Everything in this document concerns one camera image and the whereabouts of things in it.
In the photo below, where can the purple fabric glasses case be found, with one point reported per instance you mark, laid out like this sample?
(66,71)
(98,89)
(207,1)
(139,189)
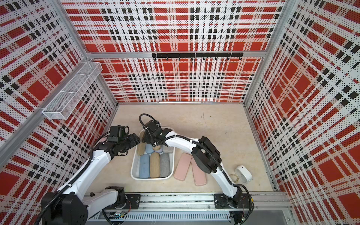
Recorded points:
(160,151)

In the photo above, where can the beige case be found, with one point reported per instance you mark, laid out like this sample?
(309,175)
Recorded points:
(142,145)
(157,147)

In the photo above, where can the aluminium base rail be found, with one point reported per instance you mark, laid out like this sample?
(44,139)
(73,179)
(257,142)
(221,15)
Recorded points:
(268,208)

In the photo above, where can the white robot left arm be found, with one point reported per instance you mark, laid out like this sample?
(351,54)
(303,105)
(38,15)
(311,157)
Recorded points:
(69,204)

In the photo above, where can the grey fabric glasses case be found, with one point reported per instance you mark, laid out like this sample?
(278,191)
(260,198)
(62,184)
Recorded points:
(165,169)

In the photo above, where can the pink case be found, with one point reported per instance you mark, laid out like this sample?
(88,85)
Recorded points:
(198,175)
(182,167)

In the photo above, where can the white wire mesh basket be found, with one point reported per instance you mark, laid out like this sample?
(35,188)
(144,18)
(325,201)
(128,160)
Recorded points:
(64,103)

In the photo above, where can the tan case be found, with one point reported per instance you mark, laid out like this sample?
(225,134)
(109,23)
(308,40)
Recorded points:
(155,165)

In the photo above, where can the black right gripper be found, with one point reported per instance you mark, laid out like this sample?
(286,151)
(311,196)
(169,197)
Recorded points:
(145,139)

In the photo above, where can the white plastic storage tray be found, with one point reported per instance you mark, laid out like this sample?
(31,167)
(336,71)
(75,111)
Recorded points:
(135,166)

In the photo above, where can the blue case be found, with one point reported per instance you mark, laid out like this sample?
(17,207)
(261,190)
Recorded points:
(149,149)
(144,167)

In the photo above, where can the white round device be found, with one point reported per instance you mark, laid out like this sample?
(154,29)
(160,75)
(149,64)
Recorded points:
(243,174)

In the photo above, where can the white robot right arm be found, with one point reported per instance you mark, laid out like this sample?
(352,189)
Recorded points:
(207,158)

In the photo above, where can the black hook rail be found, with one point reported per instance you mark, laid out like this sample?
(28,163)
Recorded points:
(198,55)

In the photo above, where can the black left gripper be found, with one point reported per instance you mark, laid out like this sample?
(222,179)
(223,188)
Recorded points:
(133,138)

